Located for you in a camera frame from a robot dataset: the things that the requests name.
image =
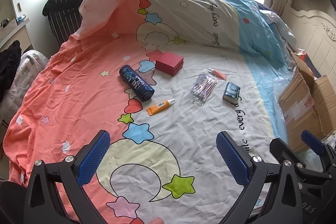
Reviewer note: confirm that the orange tube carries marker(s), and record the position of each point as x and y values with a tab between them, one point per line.
157	108

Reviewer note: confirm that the red box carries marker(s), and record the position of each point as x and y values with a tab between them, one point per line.
169	62

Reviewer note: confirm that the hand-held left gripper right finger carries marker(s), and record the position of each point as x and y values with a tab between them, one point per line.
232	155

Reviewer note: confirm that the black clothing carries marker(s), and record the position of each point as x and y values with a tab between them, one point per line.
9	64

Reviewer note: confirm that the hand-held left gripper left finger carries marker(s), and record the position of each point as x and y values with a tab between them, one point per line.
94	155

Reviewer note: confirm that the orange printed cloth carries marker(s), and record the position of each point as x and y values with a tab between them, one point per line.
302	54

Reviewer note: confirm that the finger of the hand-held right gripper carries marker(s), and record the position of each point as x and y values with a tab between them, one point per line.
282	149
312	142

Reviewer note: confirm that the person's left hand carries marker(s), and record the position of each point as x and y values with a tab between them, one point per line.
156	221

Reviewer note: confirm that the star printed bedsheet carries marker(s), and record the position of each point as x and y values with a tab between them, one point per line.
197	134

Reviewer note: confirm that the black striped suitcase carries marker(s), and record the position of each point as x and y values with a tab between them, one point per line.
63	16

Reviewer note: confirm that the pink tube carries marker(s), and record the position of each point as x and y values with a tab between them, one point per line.
219	74

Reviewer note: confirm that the plastic wrapped bundle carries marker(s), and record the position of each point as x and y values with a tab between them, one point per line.
26	74

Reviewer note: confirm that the white wooden headboard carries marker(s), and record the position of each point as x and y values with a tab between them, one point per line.
315	27

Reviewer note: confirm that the blue swirl tissue pack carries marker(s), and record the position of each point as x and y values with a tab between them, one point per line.
231	91

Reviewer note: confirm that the brown cardboard box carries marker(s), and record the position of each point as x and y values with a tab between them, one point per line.
302	108

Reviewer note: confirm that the white wooden desk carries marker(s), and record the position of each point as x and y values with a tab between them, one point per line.
13	35

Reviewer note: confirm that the cotton swab packet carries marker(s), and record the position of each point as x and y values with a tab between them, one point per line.
203	86

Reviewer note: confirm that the star printed quilt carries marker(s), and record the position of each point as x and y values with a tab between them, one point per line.
183	16

